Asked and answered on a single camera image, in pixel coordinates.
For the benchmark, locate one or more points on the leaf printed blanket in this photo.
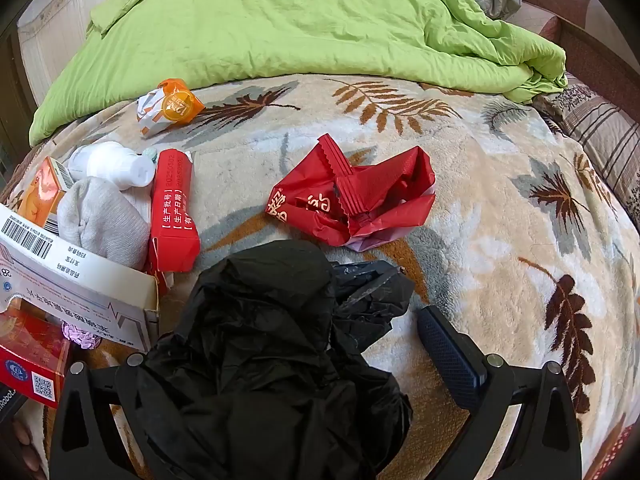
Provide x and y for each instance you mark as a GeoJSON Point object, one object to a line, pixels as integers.
{"type": "Point", "coordinates": [500, 240]}

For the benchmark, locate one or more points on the small orange packet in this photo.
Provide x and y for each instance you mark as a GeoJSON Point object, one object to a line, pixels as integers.
{"type": "Point", "coordinates": [175, 105]}

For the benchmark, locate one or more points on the green quilt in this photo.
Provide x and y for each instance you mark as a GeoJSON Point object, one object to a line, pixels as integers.
{"type": "Point", "coordinates": [280, 25]}

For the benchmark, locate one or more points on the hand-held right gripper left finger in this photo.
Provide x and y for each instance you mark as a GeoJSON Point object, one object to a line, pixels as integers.
{"type": "Point", "coordinates": [85, 385]}

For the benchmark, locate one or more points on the red white packet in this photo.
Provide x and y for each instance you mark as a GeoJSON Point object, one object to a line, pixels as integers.
{"type": "Point", "coordinates": [172, 210]}

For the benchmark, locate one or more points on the red snack wrapper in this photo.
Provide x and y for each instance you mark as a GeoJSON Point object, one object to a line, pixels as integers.
{"type": "Point", "coordinates": [380, 185]}

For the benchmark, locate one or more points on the white barcode medicine box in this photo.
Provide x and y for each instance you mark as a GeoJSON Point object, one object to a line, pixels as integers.
{"type": "Point", "coordinates": [75, 280]}

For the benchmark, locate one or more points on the striped pillow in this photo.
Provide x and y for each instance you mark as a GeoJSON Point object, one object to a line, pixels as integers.
{"type": "Point", "coordinates": [600, 125]}

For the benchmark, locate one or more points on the grey sock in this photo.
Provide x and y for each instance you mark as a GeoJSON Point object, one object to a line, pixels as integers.
{"type": "Point", "coordinates": [100, 225]}

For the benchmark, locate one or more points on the orange medicine box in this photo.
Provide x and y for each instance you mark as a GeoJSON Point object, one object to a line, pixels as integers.
{"type": "Point", "coordinates": [42, 195]}

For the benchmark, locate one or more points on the purple crumpled wrapper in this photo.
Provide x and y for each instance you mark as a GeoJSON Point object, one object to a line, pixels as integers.
{"type": "Point", "coordinates": [80, 337]}

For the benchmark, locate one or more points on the person's left hand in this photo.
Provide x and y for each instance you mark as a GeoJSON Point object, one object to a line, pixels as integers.
{"type": "Point", "coordinates": [22, 440]}

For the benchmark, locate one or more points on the dark wooden furniture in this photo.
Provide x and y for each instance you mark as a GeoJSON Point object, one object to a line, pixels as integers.
{"type": "Point", "coordinates": [10, 90]}

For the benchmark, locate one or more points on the red box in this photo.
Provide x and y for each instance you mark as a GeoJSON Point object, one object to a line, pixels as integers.
{"type": "Point", "coordinates": [30, 355]}

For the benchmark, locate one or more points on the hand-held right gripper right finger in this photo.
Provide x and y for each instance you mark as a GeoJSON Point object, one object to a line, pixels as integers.
{"type": "Point", "coordinates": [450, 355]}

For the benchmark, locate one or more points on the white plastic bottle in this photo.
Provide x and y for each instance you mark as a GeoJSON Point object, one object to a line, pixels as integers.
{"type": "Point", "coordinates": [107, 162]}

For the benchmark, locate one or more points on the black plastic bag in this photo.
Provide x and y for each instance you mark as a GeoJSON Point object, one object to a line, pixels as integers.
{"type": "Point", "coordinates": [260, 350]}

